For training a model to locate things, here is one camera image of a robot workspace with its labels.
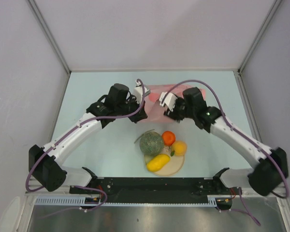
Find green fake melon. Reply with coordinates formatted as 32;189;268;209
134;130;164;155

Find orange fake orange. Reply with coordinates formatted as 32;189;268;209
161;131;176;146

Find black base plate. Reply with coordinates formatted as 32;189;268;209
70;177;242;206

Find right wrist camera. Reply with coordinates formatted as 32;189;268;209
159;92;178;112

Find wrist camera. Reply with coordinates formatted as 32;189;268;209
159;92;178;112
132;79;150;105

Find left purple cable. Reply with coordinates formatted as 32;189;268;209
26;79;147;215

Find aluminium frame rail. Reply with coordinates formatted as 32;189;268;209
29;177;285;196

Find yellow fake fruit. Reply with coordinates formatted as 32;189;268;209
170;141;188;157

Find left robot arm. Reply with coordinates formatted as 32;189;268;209
26;79;150;193

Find pink plastic bag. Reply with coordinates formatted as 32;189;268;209
141;84;206;123

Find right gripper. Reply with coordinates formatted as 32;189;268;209
163;97;195;123

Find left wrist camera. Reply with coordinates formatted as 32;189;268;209
132;79;150;105

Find white cable duct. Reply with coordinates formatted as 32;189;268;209
35;196;231;208

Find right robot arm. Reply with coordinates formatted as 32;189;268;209
159;87;289;196

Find beige ceramic plate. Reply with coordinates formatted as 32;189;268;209
144;153;185;177

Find yellow fake mango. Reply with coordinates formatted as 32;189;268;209
146;154;171;172

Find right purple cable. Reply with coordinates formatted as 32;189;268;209
163;79;290;227

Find purple cable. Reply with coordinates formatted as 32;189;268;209
163;79;290;227
26;79;147;215

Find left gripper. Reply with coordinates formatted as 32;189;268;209
116;94;147;123

